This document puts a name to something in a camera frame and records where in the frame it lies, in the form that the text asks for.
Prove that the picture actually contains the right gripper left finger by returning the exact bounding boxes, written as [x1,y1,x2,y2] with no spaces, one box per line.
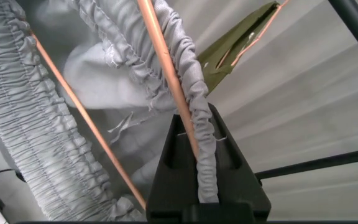
[145,113,201,222]

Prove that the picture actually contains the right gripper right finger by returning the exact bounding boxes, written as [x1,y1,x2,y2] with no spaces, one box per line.
[208,102,272,222]

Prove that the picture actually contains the pink clothes hanger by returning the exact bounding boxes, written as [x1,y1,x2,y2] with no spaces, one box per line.
[215,0,291,70]
[30,0,201,211]

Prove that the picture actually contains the green printed t-shirt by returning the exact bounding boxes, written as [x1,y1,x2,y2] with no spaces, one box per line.
[196,1,282,95]

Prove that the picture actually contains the pale grey shorts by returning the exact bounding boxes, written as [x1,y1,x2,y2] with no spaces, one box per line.
[0,0,221,222]

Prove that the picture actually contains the black clothes rack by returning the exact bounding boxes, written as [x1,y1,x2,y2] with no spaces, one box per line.
[254,0,358,186]

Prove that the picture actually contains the white curtain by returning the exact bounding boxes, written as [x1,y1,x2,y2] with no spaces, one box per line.
[166,0,358,222]

